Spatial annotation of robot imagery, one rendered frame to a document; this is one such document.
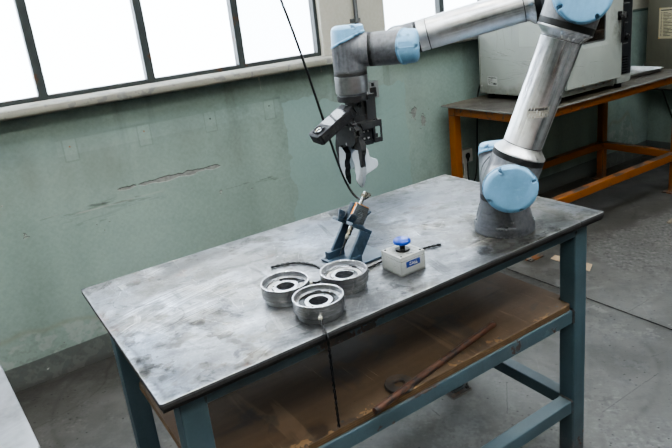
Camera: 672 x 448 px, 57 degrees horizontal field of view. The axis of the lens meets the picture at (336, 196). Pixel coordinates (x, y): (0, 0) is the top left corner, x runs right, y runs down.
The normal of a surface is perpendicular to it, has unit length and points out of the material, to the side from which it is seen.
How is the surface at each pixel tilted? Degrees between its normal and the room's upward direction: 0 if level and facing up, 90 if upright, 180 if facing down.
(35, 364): 90
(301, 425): 0
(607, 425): 0
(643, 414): 0
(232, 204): 90
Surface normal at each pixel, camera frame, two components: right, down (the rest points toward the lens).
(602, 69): 0.55, 0.19
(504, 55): -0.83, 0.25
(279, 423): -0.11, -0.95
